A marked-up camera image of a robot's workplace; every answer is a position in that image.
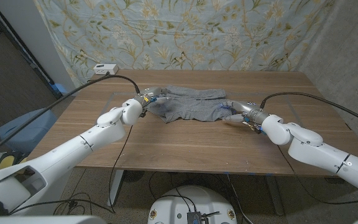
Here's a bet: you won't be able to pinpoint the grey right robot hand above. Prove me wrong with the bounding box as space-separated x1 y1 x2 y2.
221 100 270 125

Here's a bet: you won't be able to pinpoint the blue object by wall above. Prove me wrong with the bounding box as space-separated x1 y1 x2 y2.
53 83 70 94

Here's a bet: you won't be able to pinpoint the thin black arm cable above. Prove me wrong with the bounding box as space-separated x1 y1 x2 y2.
109 124 133 214
277 146 358 205

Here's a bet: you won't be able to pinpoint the grey table leg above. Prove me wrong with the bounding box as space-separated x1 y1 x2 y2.
265 175 285 217

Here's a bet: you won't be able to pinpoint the black floor cable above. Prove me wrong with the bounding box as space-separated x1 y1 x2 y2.
9 191 116 215

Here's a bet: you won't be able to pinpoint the white power strip box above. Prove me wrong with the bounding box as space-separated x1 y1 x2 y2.
93 63 119 76

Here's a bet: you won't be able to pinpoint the grey shorts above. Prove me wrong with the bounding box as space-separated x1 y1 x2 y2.
146 85 234 124

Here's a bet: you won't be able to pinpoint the black power strip cable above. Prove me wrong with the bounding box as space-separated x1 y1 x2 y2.
87 73 110 83

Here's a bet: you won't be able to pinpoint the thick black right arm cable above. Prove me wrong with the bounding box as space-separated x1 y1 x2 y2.
259 91 358 128

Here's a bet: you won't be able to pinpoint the yellow black floor mat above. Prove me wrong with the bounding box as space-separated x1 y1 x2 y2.
0 152 29 171

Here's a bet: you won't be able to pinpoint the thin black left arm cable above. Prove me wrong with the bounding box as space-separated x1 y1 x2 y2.
109 124 133 214

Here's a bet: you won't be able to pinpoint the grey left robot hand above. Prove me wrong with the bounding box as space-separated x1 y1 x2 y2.
135 86 170 106

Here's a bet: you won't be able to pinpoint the black base cable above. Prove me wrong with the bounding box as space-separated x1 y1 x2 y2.
154 194 198 213

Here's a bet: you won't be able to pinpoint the black hanging table cable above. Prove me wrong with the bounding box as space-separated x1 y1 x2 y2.
227 174 254 224

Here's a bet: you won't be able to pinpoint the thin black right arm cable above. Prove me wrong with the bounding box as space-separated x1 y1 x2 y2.
277 146 358 205

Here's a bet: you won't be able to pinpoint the white table leg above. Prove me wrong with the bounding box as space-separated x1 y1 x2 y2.
107 169 126 208

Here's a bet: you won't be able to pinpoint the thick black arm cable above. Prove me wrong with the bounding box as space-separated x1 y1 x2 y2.
0 73 141 162
259 91 358 128

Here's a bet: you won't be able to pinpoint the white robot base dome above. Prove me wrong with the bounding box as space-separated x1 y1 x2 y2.
147 185 238 224

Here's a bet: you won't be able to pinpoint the grey electronics box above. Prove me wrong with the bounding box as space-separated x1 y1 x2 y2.
187 211 210 224

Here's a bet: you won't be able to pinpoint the floral printed backdrop cloth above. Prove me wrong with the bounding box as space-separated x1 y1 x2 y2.
32 0 337 91

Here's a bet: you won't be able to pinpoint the blue plastic bin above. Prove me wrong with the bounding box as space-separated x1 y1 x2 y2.
0 107 58 153

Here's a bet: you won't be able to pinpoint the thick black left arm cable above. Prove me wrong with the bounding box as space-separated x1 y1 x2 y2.
0 73 141 162

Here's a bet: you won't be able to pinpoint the black round floor puck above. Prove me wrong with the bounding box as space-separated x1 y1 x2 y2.
122 170 145 183

